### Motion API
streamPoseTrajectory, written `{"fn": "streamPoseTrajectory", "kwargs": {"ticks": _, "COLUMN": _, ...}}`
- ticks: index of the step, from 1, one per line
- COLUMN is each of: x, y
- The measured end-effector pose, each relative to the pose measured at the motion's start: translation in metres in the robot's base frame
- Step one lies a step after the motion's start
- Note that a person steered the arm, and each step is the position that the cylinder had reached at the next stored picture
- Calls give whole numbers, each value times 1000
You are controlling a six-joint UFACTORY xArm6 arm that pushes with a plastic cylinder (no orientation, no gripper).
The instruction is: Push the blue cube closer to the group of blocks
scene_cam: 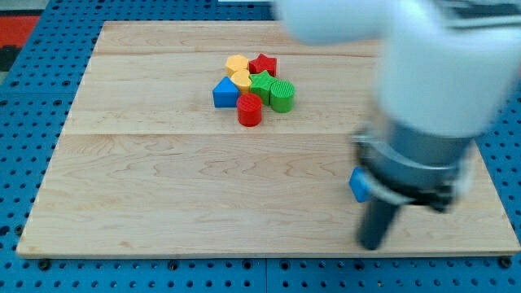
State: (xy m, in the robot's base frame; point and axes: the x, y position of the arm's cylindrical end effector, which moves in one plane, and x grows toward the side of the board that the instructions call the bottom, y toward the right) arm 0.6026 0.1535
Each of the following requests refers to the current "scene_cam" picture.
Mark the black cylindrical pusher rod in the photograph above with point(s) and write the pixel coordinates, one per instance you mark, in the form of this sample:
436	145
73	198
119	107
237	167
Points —
376	220

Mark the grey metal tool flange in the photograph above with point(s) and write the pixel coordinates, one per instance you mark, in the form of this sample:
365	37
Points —
406	166

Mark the yellow hexagon block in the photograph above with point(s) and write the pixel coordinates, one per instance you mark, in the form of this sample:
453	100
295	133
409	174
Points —
236	63

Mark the red cylinder block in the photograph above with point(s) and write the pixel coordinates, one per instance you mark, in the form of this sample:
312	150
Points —
249	109

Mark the blue cube block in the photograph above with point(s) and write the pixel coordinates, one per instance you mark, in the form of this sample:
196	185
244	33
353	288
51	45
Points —
359	185

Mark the blue triangle block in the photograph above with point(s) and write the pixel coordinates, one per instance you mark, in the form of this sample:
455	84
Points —
225	93

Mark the green cylinder block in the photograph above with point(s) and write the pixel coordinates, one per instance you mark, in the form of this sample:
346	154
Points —
282	96

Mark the yellow heart block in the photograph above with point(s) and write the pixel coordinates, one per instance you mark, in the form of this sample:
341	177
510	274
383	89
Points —
242	81

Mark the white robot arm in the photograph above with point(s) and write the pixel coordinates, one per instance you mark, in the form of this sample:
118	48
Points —
446	68

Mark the green star block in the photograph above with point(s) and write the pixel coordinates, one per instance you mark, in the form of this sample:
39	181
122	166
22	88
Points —
261	85

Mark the red star block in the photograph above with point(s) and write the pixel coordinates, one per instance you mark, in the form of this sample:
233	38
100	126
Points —
263	63

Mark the wooden board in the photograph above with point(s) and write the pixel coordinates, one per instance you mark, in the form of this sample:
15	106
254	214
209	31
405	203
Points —
147	168

